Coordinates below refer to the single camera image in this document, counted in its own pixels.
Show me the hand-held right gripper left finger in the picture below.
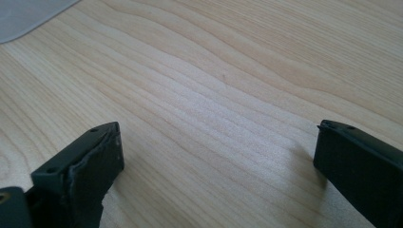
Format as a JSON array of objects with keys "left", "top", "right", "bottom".
[{"left": 26, "top": 121, "right": 125, "bottom": 228}]

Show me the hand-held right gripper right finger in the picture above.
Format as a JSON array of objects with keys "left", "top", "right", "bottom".
[{"left": 313, "top": 119, "right": 403, "bottom": 228}]

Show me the grey mat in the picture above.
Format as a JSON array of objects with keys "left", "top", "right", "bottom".
[{"left": 0, "top": 0, "right": 81, "bottom": 45}]

